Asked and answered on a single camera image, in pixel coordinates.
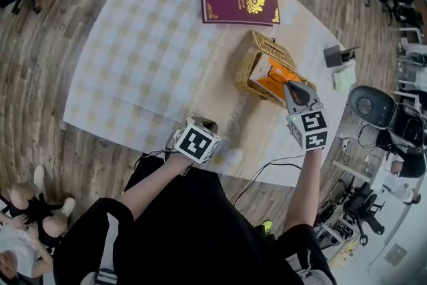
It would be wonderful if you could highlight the maroon book with gold print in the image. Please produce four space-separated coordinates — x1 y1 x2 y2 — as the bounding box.
199 0 281 27

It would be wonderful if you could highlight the light green cloth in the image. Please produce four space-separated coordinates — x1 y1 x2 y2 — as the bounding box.
332 65 356 91

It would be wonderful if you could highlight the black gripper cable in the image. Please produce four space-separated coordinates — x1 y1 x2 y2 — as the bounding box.
233 158 303 206

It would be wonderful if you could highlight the person's right forearm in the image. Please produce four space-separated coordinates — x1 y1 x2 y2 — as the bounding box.
282 148 325 234

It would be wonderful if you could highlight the person's left forearm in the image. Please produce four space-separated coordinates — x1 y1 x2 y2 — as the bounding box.
115 153 197 221

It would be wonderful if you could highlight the person's black clothing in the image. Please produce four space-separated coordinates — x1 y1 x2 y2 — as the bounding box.
53 155 338 285

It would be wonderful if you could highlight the grey shoulder strap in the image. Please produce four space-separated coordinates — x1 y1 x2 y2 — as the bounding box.
79 212 119 285
286 252 330 285

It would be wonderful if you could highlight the orange packet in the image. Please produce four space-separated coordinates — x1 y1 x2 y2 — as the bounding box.
249 55 303 101

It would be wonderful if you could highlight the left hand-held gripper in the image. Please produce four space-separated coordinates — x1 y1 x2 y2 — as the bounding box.
165 116 223 174

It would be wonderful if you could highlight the wicker basket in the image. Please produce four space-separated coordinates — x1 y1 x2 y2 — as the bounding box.
233 30 318 107

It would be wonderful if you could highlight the black oval backpack shell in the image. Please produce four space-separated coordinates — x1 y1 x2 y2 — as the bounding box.
348 85 398 129

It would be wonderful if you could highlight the dark grey pen holder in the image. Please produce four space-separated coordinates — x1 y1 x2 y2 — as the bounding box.
322 45 363 69

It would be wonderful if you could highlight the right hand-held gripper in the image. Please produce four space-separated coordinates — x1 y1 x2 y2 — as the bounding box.
282 79 330 152

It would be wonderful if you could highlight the neon yellow sneaker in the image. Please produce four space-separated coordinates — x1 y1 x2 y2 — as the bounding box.
260 220 274 238

